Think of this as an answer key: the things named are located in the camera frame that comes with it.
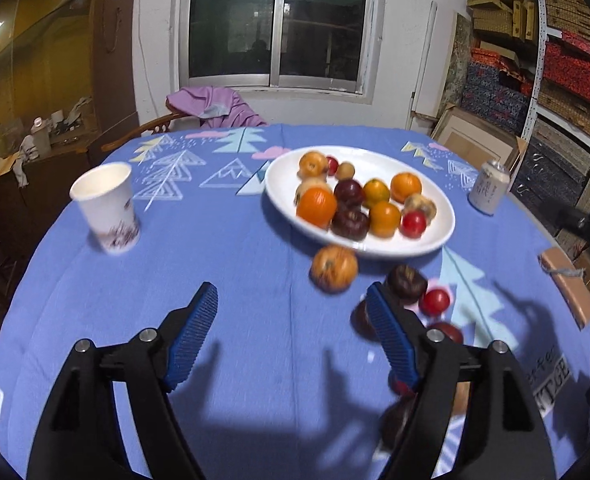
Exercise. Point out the white round plate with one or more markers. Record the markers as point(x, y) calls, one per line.
point(282, 180)

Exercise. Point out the wooden armchair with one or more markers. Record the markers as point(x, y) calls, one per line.
point(150, 122)

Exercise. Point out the stack of red patterned boxes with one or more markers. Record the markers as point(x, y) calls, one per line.
point(575, 70)

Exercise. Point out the white printed paper cup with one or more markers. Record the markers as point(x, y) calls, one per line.
point(105, 200)

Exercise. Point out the sliding window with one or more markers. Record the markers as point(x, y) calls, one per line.
point(235, 10)

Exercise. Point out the white plastic bottle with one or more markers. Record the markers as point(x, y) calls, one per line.
point(40, 137)

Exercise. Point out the stack of woven tan boxes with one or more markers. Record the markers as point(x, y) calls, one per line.
point(495, 22)

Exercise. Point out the small tan fruit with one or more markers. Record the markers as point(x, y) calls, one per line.
point(345, 170)

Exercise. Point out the white crumpled cloth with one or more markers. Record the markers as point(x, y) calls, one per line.
point(24, 160)

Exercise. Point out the blue printed tablecloth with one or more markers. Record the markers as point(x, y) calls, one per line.
point(255, 360)

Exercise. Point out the wooden glass cabinet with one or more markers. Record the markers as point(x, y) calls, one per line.
point(50, 60)

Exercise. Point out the white leaning board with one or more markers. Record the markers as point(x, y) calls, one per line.
point(424, 60)

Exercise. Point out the stack of blue patterned boxes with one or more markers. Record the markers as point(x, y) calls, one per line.
point(490, 100)

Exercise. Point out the tan cardboard box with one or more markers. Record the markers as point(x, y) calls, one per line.
point(570, 295)

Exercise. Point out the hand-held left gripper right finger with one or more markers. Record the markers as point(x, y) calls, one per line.
point(392, 335)

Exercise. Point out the stack of dark grey boxes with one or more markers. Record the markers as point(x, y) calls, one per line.
point(550, 180)

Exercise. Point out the marbled green panel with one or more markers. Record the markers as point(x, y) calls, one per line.
point(457, 60)

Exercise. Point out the small red fruit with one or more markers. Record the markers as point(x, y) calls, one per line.
point(332, 165)

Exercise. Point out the white metal shelf rack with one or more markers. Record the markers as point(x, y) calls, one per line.
point(535, 60)

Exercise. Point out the dark wooden sideboard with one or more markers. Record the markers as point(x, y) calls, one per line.
point(35, 220)

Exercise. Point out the wooden picture frame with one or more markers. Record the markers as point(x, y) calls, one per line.
point(475, 140)

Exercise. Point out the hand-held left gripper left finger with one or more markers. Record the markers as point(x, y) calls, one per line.
point(195, 330)

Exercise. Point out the white drink can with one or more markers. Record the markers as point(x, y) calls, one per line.
point(487, 190)

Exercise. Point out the purple cloth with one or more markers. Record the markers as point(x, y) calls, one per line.
point(210, 105)

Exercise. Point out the red cherry tomato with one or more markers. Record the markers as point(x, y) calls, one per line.
point(435, 301)
point(413, 223)

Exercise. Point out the yellow-orange mandarin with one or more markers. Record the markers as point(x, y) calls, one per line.
point(376, 193)

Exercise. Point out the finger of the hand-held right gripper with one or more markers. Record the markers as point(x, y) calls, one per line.
point(585, 227)

